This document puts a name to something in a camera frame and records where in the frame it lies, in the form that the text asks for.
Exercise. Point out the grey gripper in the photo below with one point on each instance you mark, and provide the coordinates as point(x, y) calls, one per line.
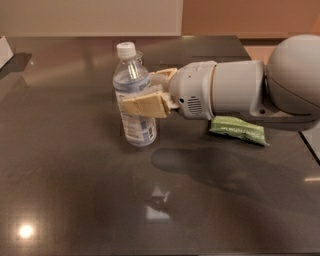
point(192, 88)

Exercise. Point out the blue label plastic water bottle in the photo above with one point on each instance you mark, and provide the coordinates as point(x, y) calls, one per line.
point(129, 79)

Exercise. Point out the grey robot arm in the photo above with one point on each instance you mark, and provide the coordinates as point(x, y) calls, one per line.
point(283, 93)

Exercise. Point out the silver blue drink can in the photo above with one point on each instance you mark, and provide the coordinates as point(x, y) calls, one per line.
point(139, 57)

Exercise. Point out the green chips bag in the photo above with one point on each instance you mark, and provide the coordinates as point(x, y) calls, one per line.
point(237, 128)

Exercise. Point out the white box at table edge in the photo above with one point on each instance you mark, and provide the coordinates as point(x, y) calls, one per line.
point(5, 51)

